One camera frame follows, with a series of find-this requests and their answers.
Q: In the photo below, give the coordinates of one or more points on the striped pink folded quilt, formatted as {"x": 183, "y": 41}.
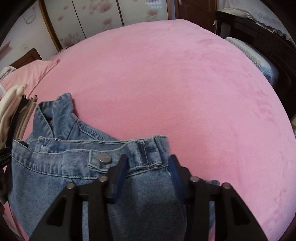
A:
{"x": 5, "y": 72}

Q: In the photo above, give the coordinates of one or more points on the pink bed sheet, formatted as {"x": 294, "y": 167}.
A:
{"x": 220, "y": 115}

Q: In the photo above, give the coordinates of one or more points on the brown wooden headboard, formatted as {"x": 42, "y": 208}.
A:
{"x": 29, "y": 57}

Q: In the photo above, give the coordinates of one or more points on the dark wooden desk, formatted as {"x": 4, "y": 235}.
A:
{"x": 272, "y": 46}

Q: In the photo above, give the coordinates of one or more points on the blue denim jeans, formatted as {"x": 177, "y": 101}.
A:
{"x": 62, "y": 149}

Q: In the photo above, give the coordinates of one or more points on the pink pillow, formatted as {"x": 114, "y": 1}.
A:
{"x": 31, "y": 75}

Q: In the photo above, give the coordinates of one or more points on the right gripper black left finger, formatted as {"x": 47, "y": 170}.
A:
{"x": 63, "y": 219}

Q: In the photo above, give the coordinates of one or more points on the beige brown folded knitwear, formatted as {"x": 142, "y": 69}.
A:
{"x": 24, "y": 116}

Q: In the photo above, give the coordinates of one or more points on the floral sliding wardrobe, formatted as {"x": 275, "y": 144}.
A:
{"x": 69, "y": 22}

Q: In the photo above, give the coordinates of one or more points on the cream white folded sweater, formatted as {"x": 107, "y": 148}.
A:
{"x": 9, "y": 105}

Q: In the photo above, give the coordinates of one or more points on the black folded garment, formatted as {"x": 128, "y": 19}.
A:
{"x": 6, "y": 152}

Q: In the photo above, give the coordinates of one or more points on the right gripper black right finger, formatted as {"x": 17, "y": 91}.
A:
{"x": 233, "y": 219}

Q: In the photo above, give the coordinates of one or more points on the brown wooden door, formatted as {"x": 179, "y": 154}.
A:
{"x": 199, "y": 12}

